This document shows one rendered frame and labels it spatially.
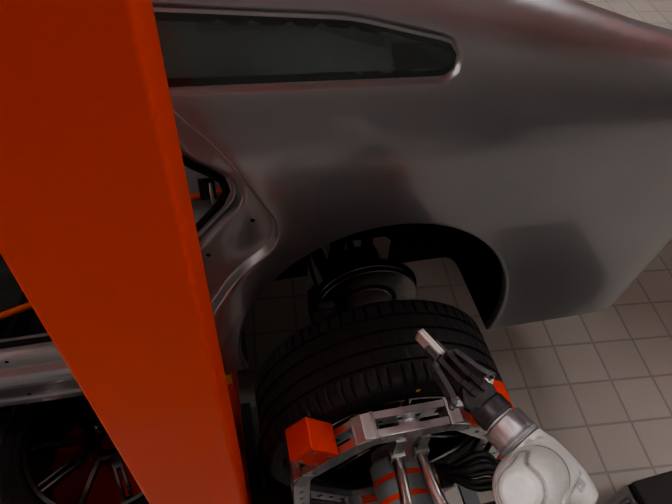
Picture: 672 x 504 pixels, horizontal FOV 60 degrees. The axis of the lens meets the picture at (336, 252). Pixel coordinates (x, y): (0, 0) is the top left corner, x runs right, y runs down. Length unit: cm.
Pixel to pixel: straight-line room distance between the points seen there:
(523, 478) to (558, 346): 203
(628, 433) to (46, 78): 269
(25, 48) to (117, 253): 21
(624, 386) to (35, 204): 273
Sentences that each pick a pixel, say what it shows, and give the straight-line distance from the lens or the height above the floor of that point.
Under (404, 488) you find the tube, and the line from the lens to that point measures 140.
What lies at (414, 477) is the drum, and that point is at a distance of 151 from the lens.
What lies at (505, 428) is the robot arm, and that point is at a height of 130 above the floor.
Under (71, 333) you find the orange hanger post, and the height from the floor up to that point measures 179.
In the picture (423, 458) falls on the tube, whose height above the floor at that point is 101.
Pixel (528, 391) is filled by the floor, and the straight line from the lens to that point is 280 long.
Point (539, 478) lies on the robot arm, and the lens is 99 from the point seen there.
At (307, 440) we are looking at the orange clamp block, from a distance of 130.
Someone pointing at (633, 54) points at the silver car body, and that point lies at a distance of 145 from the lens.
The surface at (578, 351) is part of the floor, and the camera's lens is 301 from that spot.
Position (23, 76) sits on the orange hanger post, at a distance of 46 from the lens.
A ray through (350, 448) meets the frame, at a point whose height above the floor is 109.
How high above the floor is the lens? 232
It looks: 49 degrees down
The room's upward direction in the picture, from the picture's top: 4 degrees clockwise
